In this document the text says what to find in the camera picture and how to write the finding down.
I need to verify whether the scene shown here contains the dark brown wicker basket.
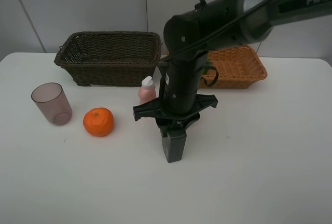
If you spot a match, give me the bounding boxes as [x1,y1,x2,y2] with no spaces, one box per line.
[54,31,161,87]

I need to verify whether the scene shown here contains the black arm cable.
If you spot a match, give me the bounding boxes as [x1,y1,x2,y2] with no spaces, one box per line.
[158,0,332,88]

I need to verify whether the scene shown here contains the dark green square bottle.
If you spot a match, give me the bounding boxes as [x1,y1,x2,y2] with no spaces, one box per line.
[161,128,187,163]

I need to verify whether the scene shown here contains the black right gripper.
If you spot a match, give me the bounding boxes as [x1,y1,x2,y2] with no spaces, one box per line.
[133,93,218,138]

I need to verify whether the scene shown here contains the light orange wicker basket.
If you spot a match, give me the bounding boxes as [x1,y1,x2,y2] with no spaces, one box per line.
[200,46,267,89]

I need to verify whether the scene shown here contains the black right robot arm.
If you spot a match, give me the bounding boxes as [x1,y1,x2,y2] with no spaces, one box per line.
[133,0,331,136]

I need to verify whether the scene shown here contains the translucent purple plastic cup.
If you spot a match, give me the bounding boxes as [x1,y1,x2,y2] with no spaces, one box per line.
[31,82,73,125]

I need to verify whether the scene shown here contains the pink bottle white cap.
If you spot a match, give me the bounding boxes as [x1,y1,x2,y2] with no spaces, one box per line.
[138,76,157,105]

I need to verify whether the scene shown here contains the orange mandarin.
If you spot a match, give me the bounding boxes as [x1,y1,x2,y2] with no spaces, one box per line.
[83,107,115,137]

